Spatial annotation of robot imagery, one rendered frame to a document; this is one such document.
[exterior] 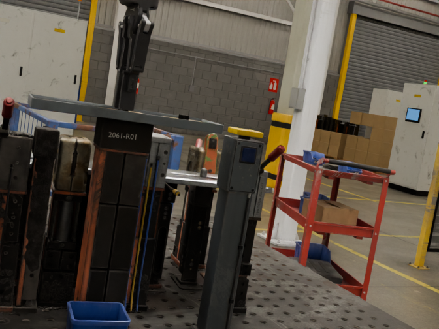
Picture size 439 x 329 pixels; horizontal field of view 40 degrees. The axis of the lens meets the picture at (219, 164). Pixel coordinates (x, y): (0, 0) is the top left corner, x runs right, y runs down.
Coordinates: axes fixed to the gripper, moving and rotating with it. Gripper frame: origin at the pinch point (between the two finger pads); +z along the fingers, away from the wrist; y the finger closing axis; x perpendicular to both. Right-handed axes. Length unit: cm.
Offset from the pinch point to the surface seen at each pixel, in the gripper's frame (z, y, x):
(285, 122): 21, -582, 455
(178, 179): 20.0, -21.5, 24.8
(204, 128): 4.6, 8.3, 14.1
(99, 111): 4.3, 4.9, -6.4
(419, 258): 111, -250, 386
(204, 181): 20.0, -20.4, 31.9
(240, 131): 4.5, 5.9, 23.7
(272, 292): 50, -22, 60
